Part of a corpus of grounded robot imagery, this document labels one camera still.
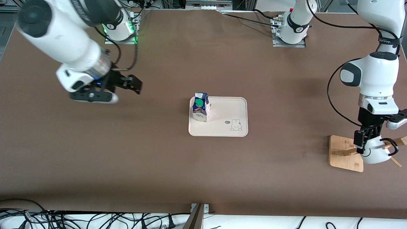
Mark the white power strip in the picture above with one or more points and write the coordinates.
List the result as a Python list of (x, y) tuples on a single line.
[(206, 6)]

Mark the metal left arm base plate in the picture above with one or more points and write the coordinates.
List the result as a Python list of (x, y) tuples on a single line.
[(302, 45)]

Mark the cream rabbit print tray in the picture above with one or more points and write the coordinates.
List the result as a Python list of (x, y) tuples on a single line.
[(225, 111)]

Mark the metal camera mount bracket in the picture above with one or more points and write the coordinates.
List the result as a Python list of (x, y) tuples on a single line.
[(197, 219)]

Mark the blue white milk carton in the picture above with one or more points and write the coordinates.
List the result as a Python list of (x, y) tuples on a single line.
[(201, 109)]

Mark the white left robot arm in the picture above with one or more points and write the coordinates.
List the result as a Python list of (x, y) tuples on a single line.
[(378, 73)]

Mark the black power plug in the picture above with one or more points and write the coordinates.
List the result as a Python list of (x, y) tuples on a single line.
[(170, 221)]

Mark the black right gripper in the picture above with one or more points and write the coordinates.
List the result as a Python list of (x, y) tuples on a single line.
[(113, 78)]

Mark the wooden mug tree stand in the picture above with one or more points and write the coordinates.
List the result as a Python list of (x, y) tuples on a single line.
[(345, 156)]

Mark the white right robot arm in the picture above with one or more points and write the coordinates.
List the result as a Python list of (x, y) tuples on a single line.
[(63, 41)]

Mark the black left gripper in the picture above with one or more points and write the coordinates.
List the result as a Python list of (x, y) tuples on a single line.
[(369, 120)]

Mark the white smiley face mug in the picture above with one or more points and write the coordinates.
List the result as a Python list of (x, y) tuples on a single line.
[(376, 152)]

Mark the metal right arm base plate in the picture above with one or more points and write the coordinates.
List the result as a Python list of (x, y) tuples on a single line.
[(127, 41)]

